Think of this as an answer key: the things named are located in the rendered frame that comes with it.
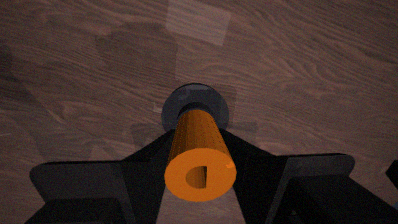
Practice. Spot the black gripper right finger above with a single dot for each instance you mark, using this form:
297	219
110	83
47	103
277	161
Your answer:
262	178

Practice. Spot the orange knob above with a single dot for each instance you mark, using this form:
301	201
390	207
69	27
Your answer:
199	166

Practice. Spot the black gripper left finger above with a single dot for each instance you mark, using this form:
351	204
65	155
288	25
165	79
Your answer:
137	181

